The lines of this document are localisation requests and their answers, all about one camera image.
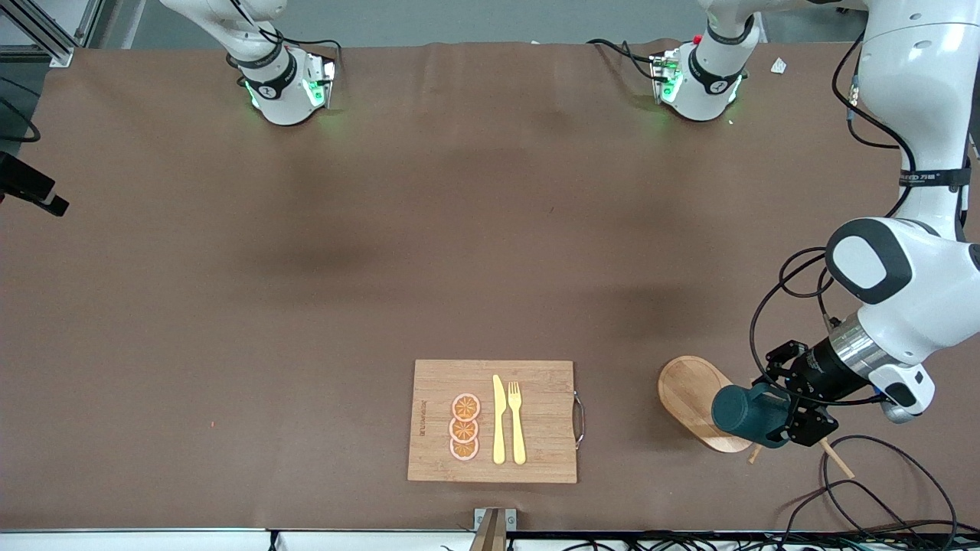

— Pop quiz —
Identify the black cable bundle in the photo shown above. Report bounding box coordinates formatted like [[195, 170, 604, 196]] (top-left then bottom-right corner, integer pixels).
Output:
[[505, 530, 980, 551]]

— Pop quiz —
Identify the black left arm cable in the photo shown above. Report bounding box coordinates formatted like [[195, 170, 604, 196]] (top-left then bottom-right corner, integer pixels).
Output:
[[749, 34, 920, 406]]

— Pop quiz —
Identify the yellow plastic fork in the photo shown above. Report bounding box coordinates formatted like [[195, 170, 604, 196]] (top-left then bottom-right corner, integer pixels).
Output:
[[508, 381, 528, 466]]

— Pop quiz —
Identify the wooden bracket with metal plate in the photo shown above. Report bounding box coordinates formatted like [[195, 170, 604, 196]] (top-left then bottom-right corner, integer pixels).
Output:
[[469, 507, 518, 551]]

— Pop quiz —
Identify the bamboo cutting board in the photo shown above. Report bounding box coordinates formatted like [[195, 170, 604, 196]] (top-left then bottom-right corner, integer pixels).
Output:
[[407, 360, 587, 484]]

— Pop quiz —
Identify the yellow plastic knife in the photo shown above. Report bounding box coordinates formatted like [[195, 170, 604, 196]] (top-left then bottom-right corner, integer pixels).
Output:
[[492, 374, 507, 465]]

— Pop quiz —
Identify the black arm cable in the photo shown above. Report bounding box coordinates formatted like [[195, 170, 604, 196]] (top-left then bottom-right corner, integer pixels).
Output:
[[0, 77, 41, 144], [749, 34, 920, 406]]

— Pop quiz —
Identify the teal ribbed cup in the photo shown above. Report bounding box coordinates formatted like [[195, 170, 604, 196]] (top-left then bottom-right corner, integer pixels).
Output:
[[711, 382, 794, 449]]

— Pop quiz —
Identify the wooden mug tree stand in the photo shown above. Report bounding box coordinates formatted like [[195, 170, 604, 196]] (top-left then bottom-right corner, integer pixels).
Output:
[[657, 356, 855, 480]]

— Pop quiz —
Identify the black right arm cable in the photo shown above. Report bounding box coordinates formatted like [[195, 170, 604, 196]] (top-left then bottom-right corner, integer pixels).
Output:
[[0, 77, 41, 144]]

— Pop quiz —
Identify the black base cable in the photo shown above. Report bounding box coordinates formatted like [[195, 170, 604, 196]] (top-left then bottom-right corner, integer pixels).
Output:
[[587, 37, 661, 82], [277, 31, 343, 64]]

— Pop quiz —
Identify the aluminium frame profile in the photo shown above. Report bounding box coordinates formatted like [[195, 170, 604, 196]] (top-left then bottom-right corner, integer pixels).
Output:
[[0, 0, 104, 68]]

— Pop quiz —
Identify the black looped floor cable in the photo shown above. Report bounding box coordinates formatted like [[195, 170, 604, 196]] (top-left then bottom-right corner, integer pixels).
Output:
[[821, 435, 959, 536], [779, 478, 980, 546]]

